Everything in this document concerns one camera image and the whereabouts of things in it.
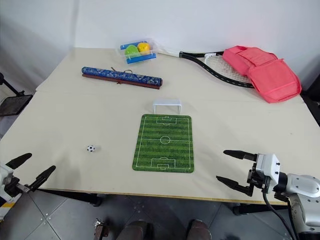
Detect pink fabric bag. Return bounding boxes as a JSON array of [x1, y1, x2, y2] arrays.
[[222, 45, 303, 104]]

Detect yellow toy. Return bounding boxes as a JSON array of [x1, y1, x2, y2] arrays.
[[137, 42, 152, 54]]

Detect clear box with blue handles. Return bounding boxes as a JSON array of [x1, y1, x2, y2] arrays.
[[117, 37, 161, 67]]

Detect green soccer field mat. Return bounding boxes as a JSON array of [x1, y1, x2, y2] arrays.
[[132, 114, 195, 174]]

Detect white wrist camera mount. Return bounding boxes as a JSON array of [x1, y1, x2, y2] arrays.
[[254, 152, 282, 187], [0, 163, 14, 203]]

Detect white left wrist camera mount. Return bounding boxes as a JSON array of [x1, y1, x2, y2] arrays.
[[0, 163, 14, 203]]

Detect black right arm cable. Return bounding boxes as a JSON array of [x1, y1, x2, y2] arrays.
[[261, 189, 301, 240]]

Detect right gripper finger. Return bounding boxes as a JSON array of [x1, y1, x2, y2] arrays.
[[215, 175, 251, 196], [223, 149, 259, 162]]

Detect black equipment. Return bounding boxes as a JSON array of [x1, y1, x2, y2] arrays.
[[300, 76, 320, 126]]

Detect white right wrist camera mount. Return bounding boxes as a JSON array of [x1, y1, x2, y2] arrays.
[[254, 152, 282, 187]]

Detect rusty metal bracket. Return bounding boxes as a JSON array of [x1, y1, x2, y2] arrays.
[[93, 217, 110, 240]]

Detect blue patterned rolled scroll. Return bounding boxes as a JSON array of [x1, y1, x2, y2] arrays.
[[81, 66, 165, 91]]

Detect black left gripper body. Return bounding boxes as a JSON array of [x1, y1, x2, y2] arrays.
[[3, 175, 31, 201]]

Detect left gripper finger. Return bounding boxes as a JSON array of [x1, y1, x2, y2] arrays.
[[29, 165, 57, 193], [5, 152, 33, 169]]

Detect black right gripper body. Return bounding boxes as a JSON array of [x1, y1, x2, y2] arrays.
[[246, 162, 271, 198]]

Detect small white goal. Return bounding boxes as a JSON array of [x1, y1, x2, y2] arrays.
[[152, 98, 183, 115]]

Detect black table leg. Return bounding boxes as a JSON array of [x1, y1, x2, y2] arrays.
[[233, 202, 288, 216], [37, 188, 104, 207]]

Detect dark rounded shape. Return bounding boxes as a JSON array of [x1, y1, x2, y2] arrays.
[[121, 219, 154, 240], [187, 218, 213, 240]]

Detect black white tennis racket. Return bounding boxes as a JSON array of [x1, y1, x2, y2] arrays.
[[157, 48, 256, 89]]

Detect black stand with flat plate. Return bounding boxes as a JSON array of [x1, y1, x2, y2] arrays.
[[0, 72, 34, 117]]

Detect green toy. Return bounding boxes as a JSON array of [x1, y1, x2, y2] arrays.
[[124, 44, 141, 57]]

